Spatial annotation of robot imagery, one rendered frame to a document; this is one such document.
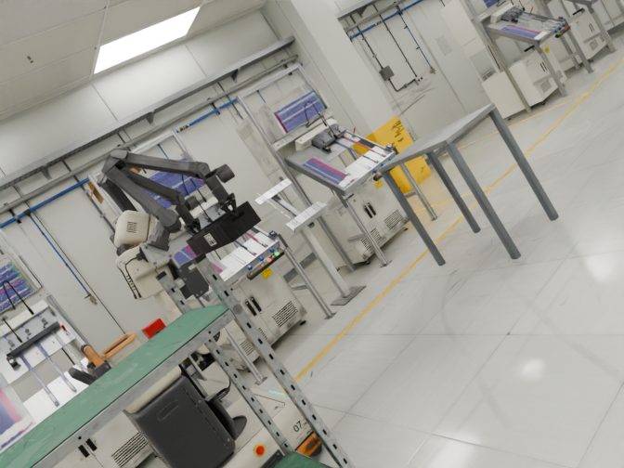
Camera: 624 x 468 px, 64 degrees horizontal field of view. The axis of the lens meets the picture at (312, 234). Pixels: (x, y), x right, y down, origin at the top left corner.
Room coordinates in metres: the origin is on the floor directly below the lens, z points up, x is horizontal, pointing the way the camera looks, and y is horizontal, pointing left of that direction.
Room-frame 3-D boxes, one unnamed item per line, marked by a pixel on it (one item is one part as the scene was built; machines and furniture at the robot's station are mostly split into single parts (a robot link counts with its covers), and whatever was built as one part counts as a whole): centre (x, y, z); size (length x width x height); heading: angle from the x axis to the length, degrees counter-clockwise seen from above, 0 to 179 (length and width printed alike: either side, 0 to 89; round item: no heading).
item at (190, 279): (2.38, 0.62, 0.99); 0.28 x 0.16 x 0.22; 29
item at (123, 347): (2.18, 0.98, 0.87); 0.23 x 0.15 x 0.11; 29
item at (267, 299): (4.13, 0.85, 0.31); 0.70 x 0.65 x 0.62; 120
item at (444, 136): (3.13, -0.96, 0.40); 0.70 x 0.45 x 0.80; 24
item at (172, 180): (4.05, 0.74, 1.52); 0.51 x 0.13 x 0.27; 120
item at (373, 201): (4.70, -0.51, 0.65); 1.01 x 0.73 x 1.29; 30
